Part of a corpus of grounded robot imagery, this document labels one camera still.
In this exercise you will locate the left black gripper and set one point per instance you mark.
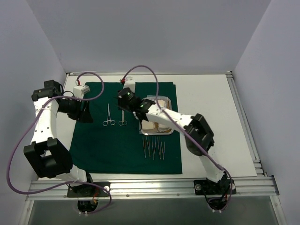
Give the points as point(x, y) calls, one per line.
point(81, 112)

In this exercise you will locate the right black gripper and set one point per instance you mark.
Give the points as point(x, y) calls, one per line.
point(121, 100)

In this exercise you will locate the silver scissors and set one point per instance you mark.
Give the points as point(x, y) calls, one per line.
point(122, 122)

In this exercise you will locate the silver instrument tray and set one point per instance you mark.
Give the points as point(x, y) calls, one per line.
point(153, 128)

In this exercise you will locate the green surgical cloth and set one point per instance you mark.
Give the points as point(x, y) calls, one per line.
point(119, 149)

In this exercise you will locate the curved pointed silver tweezers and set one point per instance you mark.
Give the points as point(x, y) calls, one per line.
point(148, 145)

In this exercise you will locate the serrated silver tissue forceps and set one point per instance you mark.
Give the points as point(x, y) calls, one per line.
point(163, 149)

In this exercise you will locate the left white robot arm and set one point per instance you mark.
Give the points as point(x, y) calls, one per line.
point(47, 155)

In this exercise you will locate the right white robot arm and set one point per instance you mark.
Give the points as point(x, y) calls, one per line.
point(198, 134)

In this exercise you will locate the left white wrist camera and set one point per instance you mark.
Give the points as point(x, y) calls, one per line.
point(80, 90)

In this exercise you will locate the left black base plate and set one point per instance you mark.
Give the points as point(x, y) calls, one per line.
point(84, 190)

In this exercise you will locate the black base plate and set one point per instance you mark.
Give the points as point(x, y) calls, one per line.
point(208, 187)
point(84, 190)

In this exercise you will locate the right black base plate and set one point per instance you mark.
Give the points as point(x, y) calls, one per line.
point(208, 187)

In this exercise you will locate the aluminium front rail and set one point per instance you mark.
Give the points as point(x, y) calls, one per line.
point(157, 189)

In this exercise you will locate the aluminium rail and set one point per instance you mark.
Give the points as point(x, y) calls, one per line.
point(157, 189)
point(245, 126)

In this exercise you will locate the aluminium right side rail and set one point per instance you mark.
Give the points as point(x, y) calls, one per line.
point(245, 126)

